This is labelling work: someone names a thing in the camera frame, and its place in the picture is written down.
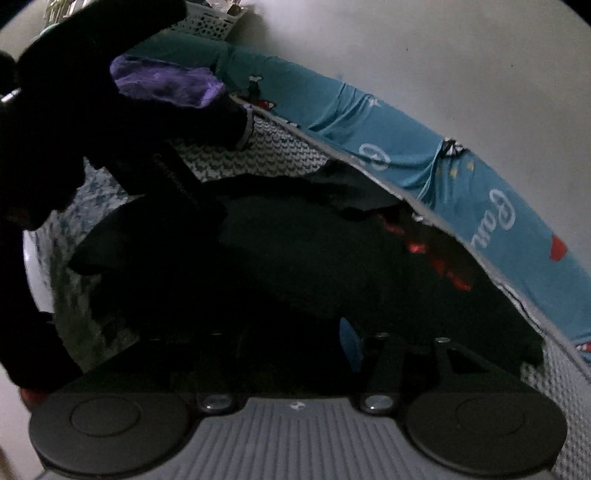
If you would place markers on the blue printed bed sheet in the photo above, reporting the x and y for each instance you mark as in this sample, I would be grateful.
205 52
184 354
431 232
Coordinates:
397 138

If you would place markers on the person's left forearm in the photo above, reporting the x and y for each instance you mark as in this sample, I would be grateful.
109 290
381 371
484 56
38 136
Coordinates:
55 115

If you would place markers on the dark teal cloth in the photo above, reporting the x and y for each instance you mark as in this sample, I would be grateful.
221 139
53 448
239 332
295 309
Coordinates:
184 55

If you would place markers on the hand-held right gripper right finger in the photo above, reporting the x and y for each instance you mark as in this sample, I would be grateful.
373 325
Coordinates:
351 346

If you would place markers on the purple cloth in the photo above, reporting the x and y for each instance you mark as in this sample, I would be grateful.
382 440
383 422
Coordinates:
171 81

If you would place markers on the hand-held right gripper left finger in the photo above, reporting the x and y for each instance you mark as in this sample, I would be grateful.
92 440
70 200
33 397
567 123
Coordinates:
217 364

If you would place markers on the houndstooth blanket with grey edge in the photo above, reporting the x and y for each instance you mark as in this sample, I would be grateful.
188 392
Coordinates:
277 152

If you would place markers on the black garment with red print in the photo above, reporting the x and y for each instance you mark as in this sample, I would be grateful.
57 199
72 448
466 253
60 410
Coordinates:
300 258

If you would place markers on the white perforated basket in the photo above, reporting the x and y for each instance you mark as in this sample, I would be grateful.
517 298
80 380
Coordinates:
207 23

